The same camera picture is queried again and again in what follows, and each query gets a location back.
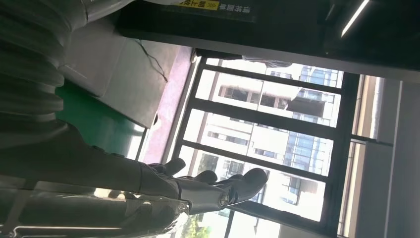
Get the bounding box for black inbound scanning machine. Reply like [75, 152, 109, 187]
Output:
[59, 0, 420, 129]

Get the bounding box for yellow label sticker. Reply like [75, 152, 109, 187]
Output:
[175, 0, 220, 11]

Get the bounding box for thin black machine cable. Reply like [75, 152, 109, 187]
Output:
[136, 39, 168, 83]

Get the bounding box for dark window frame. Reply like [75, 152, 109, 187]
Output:
[164, 56, 362, 238]

